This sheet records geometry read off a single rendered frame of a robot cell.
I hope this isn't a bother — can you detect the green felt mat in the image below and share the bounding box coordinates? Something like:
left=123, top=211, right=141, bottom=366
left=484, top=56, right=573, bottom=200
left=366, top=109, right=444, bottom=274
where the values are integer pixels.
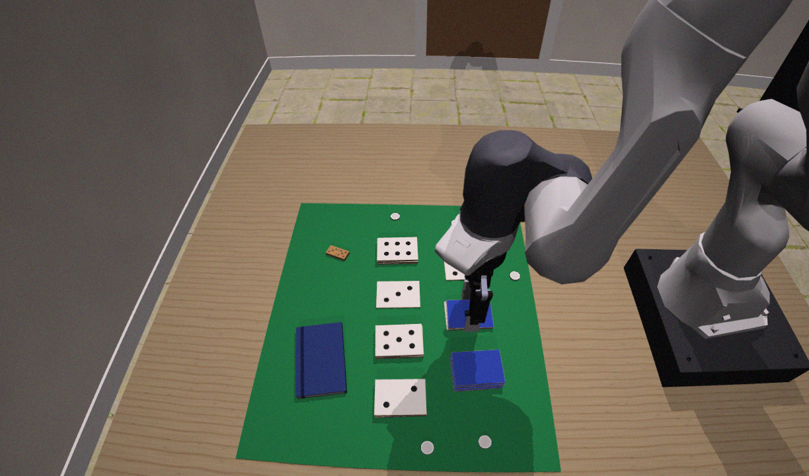
left=236, top=203, right=561, bottom=472

